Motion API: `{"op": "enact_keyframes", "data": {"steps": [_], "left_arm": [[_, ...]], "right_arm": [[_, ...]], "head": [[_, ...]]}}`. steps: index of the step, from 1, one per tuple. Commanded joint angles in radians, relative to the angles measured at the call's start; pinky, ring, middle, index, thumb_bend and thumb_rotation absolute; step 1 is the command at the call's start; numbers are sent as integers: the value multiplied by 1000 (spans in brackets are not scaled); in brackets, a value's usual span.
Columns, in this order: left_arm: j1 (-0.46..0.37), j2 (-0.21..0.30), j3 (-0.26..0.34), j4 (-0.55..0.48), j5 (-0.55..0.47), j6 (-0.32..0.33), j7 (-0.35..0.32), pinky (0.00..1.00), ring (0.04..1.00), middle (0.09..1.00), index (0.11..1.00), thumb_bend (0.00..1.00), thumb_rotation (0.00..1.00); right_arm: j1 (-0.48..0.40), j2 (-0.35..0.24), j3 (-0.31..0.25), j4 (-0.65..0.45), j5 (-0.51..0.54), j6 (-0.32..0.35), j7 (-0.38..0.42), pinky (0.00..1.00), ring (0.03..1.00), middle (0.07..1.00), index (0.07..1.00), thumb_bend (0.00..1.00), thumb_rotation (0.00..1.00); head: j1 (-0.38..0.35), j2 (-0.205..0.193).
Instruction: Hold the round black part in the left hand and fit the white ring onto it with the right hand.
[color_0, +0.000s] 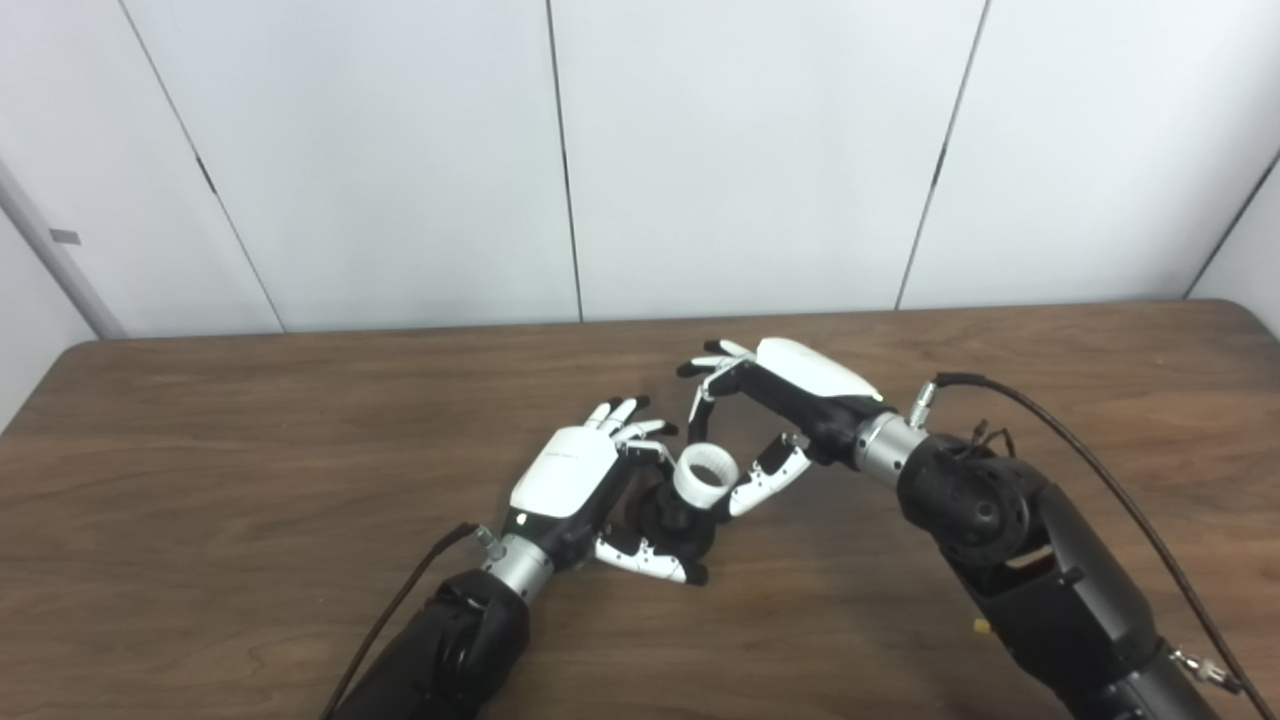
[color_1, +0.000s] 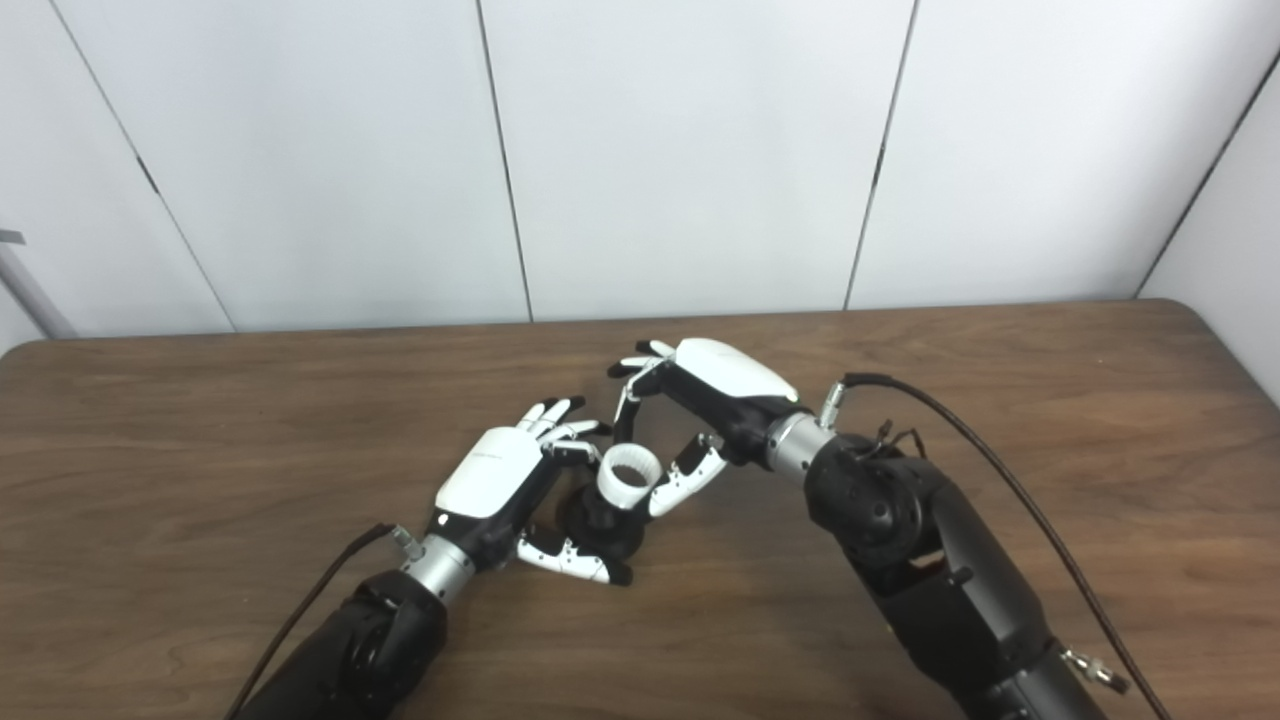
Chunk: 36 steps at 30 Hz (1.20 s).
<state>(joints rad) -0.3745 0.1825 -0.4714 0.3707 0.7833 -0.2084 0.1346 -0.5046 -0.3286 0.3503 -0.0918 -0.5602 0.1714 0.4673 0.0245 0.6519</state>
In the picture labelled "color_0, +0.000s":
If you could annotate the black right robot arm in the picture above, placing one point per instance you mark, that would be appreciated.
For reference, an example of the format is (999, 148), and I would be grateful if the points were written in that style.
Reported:
(1040, 570)

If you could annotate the round black part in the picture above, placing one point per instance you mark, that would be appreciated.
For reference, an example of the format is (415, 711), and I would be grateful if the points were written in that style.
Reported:
(672, 525)

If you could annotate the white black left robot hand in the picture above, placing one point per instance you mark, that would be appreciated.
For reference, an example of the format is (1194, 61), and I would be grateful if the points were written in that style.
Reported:
(565, 480)

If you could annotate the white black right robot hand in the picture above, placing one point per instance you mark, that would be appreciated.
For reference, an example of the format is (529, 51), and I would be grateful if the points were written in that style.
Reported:
(810, 385)

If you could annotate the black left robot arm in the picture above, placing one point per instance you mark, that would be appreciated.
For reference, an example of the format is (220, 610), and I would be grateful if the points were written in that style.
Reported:
(450, 650)

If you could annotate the grey metal corner post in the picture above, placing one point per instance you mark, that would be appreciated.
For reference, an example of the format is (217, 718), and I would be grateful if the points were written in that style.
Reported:
(60, 260)

